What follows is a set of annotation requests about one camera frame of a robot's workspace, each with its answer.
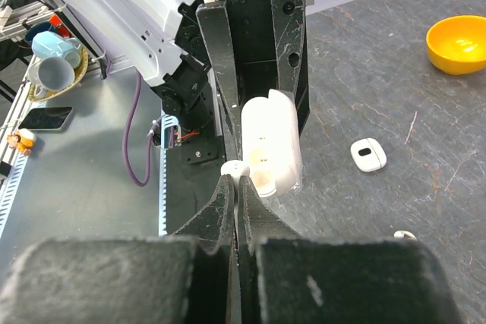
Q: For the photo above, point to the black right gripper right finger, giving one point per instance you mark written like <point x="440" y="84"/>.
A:
<point x="285" y="278"/>

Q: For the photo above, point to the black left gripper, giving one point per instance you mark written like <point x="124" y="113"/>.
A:
<point x="269" y="39"/>

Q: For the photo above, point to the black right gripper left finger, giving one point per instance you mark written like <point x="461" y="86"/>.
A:
<point x="180" y="278"/>

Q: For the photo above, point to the white clip earbud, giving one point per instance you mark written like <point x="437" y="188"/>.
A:
<point x="402" y="234"/>
<point x="235" y="169"/>

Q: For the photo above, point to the white oval case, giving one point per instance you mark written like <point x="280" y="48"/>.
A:
<point x="270" y="143"/>

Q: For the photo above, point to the white earbud charging case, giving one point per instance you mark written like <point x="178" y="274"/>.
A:
<point x="368" y="155"/>

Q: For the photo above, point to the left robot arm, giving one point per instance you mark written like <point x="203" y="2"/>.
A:
<point x="162" y="39"/>

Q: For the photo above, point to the grey mug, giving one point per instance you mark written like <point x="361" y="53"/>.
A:
<point x="52" y="74"/>

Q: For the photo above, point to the orange plastic bowl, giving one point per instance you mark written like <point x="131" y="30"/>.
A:
<point x="456" y="45"/>

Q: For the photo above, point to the light blue mug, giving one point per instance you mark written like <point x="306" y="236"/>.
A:
<point x="49" y="44"/>

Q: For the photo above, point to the black smartphone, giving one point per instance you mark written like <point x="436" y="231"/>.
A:
<point x="46" y="118"/>

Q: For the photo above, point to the small orange toy figure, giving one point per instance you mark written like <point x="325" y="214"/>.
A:
<point x="23" y="140"/>

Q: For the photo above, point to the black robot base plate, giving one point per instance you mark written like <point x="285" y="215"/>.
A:
<point x="193" y="167"/>

